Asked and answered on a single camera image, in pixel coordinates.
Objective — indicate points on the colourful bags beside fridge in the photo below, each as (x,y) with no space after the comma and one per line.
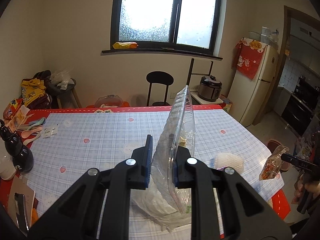
(226,103)

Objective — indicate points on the orange snack packet on table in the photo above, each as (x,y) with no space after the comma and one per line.
(12,108)

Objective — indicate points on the yellow clothes pile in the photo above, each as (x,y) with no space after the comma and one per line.
(33,92)

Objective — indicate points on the right hand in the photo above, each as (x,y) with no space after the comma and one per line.
(312,187)

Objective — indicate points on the blue plaid tablecloth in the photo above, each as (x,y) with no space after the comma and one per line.
(102,140)

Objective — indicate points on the black kitchen stove oven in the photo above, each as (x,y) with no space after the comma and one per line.
(301,106)

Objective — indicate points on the small white side table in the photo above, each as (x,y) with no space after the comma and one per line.
(196,100)

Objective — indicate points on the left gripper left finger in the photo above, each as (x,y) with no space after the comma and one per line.
(97,205)

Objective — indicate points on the pastel plastic spoons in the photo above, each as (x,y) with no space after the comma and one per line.
(32,131)

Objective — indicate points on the orange snack bag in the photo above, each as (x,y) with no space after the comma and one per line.
(273,163)

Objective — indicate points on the brown electric pressure cooker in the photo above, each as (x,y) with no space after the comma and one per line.
(209,88)

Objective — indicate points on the yellow packet on windowsill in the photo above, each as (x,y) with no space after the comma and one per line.
(125,45)

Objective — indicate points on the white foam net sleeve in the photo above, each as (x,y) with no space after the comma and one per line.
(229,160)

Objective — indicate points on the red fridge cover cloth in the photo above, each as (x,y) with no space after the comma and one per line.
(248,56)

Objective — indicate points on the wooden stool with bag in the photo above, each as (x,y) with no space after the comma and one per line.
(60,84)

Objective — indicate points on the cream refrigerator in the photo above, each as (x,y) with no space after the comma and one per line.
(248,95)

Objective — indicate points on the white green plastic bag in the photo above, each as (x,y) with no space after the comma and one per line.
(151,202)

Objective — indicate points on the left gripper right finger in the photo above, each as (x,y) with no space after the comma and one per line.
(224,198)

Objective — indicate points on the black gourd bottle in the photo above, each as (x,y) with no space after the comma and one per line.
(22,157)

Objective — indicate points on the clear plastic tray with label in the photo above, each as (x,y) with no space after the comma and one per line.
(179,131)

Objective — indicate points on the black framed window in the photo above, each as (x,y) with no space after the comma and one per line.
(187,27)

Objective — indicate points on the notebook with black phone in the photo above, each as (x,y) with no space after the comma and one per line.
(20,204)

